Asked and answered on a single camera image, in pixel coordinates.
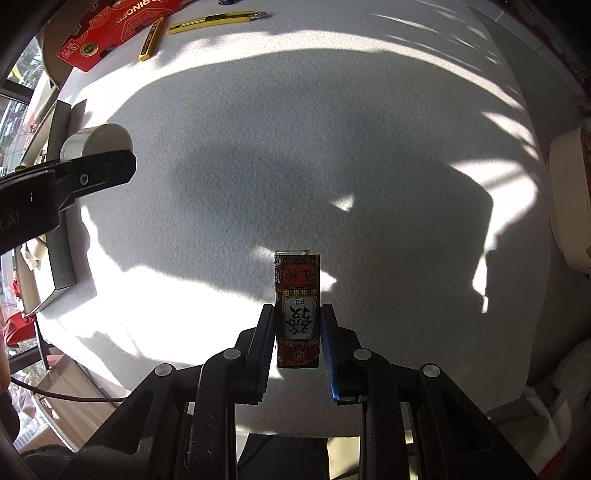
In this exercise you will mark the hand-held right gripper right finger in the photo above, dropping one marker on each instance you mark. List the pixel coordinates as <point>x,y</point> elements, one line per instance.
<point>328,360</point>

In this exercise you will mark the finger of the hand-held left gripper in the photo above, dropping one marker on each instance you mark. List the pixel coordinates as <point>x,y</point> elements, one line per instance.
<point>97,173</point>

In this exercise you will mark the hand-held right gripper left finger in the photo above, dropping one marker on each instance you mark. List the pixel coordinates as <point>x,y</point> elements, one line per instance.
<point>267,350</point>

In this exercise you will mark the small white bottle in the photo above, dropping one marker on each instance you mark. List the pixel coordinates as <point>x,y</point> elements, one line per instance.
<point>99,137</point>

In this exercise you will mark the white tray box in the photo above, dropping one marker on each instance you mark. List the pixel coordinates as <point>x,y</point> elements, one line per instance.
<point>62,258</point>

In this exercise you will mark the patterned red card box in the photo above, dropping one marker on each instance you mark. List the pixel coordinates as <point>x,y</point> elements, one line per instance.
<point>298,286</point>

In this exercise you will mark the person's legs in jeans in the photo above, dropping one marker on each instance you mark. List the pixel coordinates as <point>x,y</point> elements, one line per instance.
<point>281,459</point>

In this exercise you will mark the red plastic stool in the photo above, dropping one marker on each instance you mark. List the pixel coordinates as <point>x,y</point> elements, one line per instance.
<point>18,327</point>

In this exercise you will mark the yellow slim box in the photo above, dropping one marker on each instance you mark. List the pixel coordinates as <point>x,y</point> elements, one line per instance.
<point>151,40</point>

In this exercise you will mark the red gift box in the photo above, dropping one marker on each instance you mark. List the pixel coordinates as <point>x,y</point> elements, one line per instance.
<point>115,27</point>

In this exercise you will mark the yellow utility knife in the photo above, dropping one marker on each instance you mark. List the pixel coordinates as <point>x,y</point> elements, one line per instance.
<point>212,22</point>

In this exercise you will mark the cardboard box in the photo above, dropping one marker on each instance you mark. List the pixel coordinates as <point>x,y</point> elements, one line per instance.
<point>69,406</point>

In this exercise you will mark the white fluffy cloth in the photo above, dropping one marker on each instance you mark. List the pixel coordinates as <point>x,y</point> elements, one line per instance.
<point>561,378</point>

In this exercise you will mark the round beige stool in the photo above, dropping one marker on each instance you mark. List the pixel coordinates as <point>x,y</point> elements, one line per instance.
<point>572,198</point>

